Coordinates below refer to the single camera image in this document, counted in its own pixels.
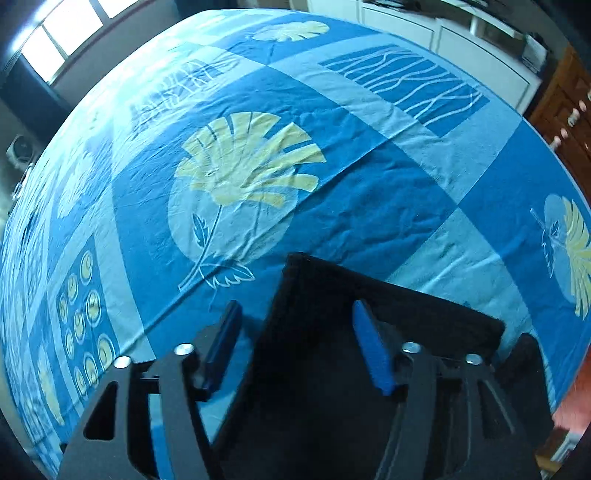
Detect black pants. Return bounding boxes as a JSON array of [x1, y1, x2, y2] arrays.
[[214, 253, 552, 479]]

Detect blue patterned bed sheet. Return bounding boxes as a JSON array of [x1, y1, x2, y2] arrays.
[[1, 9, 590, 475]]

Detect white desk fan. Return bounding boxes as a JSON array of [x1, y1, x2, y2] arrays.
[[6, 135, 36, 172]]

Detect wooden drawer cabinet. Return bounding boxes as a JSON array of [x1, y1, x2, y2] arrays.
[[529, 45, 591, 200]]

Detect white tv cabinet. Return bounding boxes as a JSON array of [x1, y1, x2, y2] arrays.
[[307, 0, 542, 114]]

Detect window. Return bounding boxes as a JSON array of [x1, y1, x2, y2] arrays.
[[13, 0, 137, 84]]

